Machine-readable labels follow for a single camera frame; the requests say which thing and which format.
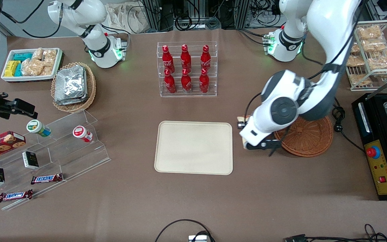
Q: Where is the yellow snack pack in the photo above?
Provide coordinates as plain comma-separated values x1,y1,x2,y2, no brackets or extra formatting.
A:
4,60,21,77

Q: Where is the white rectangular snack tray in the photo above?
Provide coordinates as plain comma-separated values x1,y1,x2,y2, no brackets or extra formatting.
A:
1,48,63,83

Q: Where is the yellow emergency stop box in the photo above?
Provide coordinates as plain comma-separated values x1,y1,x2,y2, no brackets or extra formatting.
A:
364,139,387,196

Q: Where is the black coiled cable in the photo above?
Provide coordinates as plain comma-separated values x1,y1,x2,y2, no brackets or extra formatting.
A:
175,13,192,31

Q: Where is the aluminium frame post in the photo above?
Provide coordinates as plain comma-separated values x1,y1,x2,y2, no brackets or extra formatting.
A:
143,0,162,32
235,0,251,29

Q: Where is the clear acrylic stepped display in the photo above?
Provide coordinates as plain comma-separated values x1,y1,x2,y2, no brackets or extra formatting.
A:
0,109,112,211

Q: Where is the silver foil pack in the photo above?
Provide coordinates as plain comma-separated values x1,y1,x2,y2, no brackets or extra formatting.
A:
55,65,86,101
54,94,88,106

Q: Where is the black looped cable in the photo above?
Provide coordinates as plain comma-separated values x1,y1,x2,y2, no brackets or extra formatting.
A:
155,219,216,242

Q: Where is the snickers chocolate bar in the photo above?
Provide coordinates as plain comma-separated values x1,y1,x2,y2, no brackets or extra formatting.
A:
31,173,63,185
0,189,33,203

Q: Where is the red lid cup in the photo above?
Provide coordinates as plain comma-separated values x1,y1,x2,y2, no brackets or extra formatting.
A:
72,125,93,143

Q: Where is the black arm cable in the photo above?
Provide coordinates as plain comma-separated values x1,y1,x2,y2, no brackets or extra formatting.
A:
246,0,365,118

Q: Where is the green lid cup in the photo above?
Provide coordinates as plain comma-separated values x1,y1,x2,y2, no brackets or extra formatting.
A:
26,119,51,137

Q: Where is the clear acrylic bottle rack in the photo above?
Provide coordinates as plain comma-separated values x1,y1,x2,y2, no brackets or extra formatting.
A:
157,42,218,98

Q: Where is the light wicker basket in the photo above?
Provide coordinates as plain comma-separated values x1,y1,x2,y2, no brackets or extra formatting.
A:
51,62,96,113

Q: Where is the black appliance housing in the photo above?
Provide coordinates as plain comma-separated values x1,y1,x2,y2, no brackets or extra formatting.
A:
351,93,387,201

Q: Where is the red cola bottle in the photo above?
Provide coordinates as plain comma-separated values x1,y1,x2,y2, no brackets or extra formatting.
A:
180,44,192,72
162,45,175,73
164,69,176,94
201,45,212,71
181,69,192,93
199,68,210,93

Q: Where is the beige plastic tray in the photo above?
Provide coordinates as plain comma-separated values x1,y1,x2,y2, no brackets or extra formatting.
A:
154,121,233,175

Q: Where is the beige cloth bag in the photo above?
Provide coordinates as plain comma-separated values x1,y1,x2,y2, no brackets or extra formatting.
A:
105,3,147,34

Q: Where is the black connector with cable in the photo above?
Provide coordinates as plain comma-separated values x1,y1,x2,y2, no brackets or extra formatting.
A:
284,224,387,242

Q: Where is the black table cable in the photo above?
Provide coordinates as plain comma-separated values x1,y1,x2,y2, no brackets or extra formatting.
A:
331,97,365,153

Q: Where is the round brown wicker basket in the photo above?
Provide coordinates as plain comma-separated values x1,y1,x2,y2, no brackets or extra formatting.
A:
273,114,334,158

